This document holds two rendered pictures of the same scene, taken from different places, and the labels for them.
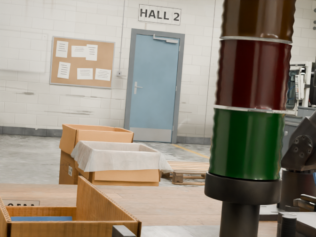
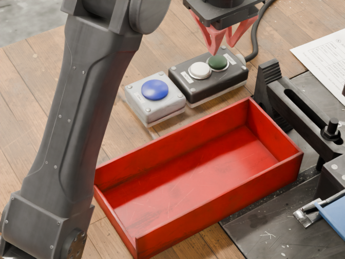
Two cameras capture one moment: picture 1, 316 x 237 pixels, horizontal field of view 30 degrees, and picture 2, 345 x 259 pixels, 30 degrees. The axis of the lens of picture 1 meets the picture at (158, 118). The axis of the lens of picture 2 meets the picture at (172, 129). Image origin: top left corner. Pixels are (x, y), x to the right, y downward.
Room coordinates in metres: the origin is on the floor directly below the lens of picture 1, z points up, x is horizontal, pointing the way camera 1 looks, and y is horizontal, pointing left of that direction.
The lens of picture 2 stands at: (0.90, 0.13, 1.61)
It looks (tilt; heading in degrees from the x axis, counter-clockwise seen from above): 49 degrees down; 257
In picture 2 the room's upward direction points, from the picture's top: 1 degrees clockwise
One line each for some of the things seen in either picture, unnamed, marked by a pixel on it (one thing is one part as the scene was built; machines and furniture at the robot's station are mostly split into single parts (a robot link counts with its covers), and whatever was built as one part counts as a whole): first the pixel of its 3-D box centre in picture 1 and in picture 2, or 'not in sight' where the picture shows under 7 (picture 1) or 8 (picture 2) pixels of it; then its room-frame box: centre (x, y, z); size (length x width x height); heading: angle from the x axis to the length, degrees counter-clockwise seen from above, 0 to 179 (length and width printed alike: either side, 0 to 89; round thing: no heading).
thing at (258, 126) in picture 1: (246, 142); not in sight; (0.31, -0.05, 1.07); 0.04 x 0.04 x 0.03
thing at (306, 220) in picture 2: not in sight; (323, 207); (0.64, -0.25, 0.98); 0.07 x 0.02 x 0.01; 20
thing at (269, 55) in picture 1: (252, 75); not in sight; (0.31, -0.05, 1.10); 0.04 x 0.04 x 0.03
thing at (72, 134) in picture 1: (94, 162); not in sight; (4.83, 0.49, 0.43); 0.57 x 0.53 x 0.58; 21
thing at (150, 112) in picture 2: not in sight; (154, 104); (0.79, -0.52, 0.90); 0.07 x 0.07 x 0.06; 20
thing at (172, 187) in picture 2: not in sight; (197, 174); (0.76, -0.36, 0.93); 0.25 x 0.12 x 0.06; 20
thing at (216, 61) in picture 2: not in sight; (217, 65); (0.68, -0.56, 0.93); 0.03 x 0.03 x 0.02
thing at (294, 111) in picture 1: (285, 90); not in sight; (9.75, -2.06, 1.21); 0.86 x 0.10 x 0.79; 17
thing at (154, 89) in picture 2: not in sight; (154, 92); (0.79, -0.52, 0.93); 0.04 x 0.04 x 0.02
